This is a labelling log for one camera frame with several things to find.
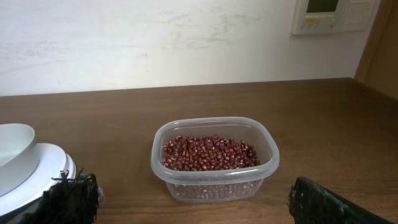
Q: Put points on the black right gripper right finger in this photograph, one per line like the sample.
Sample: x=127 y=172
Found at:
x=311 y=203

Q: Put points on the white wall control panel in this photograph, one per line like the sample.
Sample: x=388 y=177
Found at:
x=313 y=17

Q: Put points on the white round bowl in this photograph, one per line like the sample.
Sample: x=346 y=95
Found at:
x=19 y=158

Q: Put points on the red adzuki beans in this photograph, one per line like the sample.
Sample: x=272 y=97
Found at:
x=208 y=153

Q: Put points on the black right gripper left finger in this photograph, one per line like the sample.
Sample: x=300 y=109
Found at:
x=70 y=201

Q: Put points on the white digital kitchen scale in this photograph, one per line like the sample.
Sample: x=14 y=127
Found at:
x=53 y=159

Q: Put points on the clear plastic container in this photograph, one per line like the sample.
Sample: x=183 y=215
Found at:
x=218 y=185

